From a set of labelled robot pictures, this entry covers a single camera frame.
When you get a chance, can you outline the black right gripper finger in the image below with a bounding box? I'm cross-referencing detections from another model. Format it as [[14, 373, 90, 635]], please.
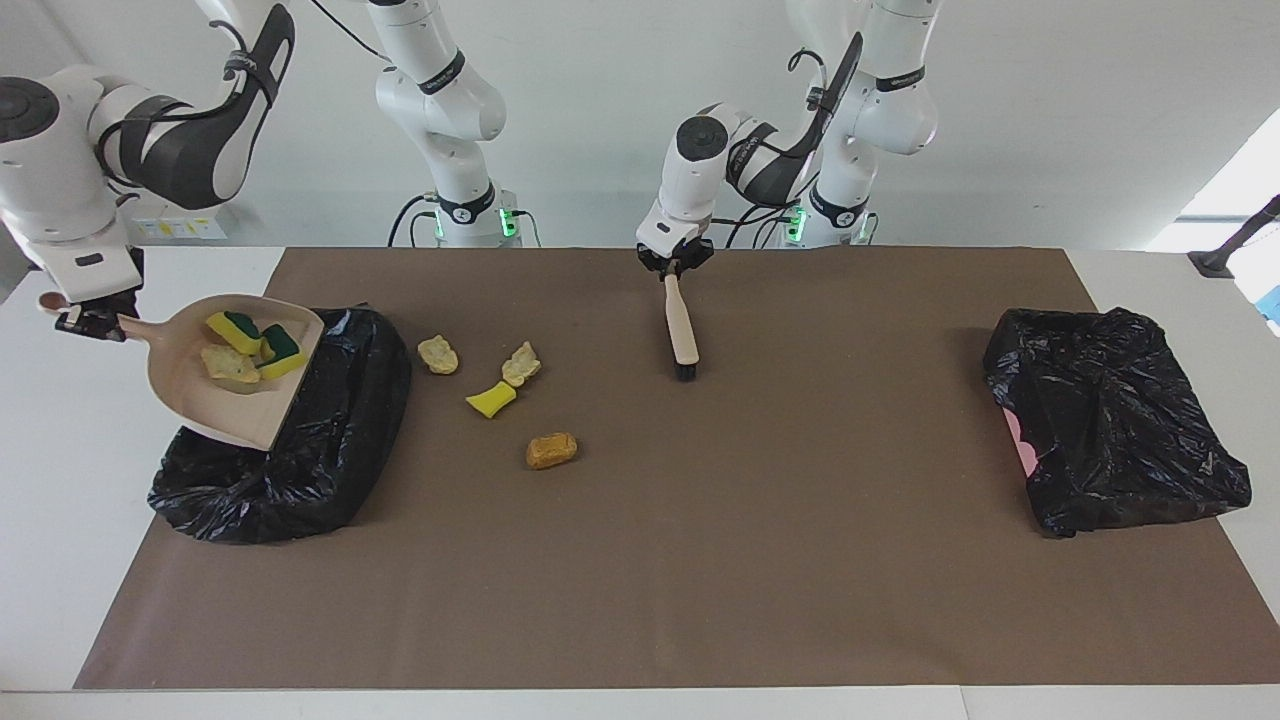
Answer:
[[55, 308, 126, 343], [80, 286, 143, 319]]

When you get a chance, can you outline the beige hand brush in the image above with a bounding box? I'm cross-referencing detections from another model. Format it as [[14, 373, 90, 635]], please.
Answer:
[[664, 272, 701, 382]]

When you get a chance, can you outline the green and yellow sponge piece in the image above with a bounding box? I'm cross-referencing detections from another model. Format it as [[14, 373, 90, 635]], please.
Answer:
[[255, 324, 311, 381], [205, 311, 263, 356]]

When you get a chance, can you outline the beige plastic dustpan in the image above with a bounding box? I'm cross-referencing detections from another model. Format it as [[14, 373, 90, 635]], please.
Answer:
[[38, 290, 326, 453]]

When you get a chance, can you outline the brown sponge chunk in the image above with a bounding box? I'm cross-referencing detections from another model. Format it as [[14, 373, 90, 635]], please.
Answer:
[[525, 432, 579, 471]]

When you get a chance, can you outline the black bag lined pink bin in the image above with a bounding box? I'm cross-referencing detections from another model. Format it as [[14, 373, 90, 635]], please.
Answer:
[[983, 306, 1253, 539]]

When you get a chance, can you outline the brown table mat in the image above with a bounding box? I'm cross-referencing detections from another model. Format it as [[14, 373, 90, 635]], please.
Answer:
[[75, 247, 1280, 691]]

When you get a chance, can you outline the white and blue box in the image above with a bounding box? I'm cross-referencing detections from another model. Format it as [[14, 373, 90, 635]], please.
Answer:
[[1228, 235, 1280, 336]]

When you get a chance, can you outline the black base power cable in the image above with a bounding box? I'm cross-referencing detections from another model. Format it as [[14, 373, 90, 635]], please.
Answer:
[[388, 193, 443, 248], [720, 195, 806, 249]]

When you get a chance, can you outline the white wall socket box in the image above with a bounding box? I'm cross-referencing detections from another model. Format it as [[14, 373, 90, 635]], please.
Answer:
[[130, 192, 229, 241]]

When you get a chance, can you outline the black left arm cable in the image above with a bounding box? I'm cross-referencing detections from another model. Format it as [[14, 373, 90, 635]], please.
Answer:
[[725, 45, 841, 226]]

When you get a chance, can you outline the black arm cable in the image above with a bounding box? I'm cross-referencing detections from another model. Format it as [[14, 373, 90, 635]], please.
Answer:
[[725, 45, 841, 226], [95, 0, 396, 196]]

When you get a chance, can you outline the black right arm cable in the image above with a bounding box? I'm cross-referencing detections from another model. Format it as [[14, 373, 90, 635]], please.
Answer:
[[95, 0, 396, 196]]

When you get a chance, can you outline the black camera stand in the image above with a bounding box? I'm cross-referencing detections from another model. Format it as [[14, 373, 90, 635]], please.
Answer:
[[1188, 193, 1280, 279]]

